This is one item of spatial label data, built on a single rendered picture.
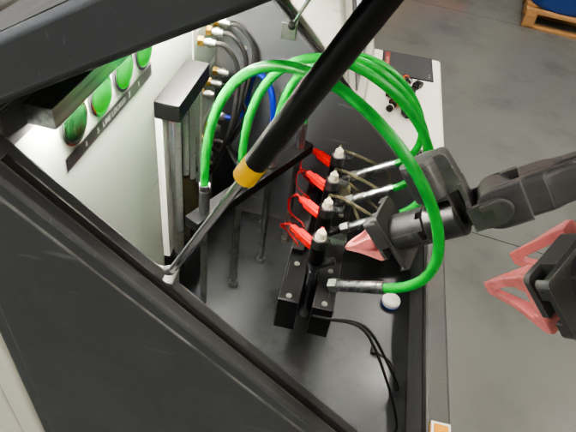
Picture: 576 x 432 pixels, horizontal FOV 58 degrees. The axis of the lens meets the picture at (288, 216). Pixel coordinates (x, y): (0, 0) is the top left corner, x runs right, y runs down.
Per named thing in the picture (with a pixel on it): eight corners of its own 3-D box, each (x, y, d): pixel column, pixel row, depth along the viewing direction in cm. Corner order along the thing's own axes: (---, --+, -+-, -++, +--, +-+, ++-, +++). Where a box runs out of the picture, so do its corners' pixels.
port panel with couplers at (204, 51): (209, 167, 104) (212, 14, 83) (193, 164, 104) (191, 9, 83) (227, 133, 113) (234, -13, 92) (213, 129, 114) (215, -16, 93)
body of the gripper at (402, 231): (378, 197, 81) (420, 183, 77) (409, 247, 85) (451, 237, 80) (365, 221, 77) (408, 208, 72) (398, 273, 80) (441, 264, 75)
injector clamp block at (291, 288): (320, 358, 100) (333, 310, 90) (269, 346, 101) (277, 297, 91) (341, 237, 125) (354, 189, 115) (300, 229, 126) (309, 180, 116)
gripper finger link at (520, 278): (459, 274, 53) (542, 279, 44) (498, 233, 55) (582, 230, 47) (489, 327, 54) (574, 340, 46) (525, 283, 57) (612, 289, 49)
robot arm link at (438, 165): (519, 219, 66) (514, 196, 74) (483, 140, 64) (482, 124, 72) (430, 250, 72) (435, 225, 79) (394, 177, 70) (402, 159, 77)
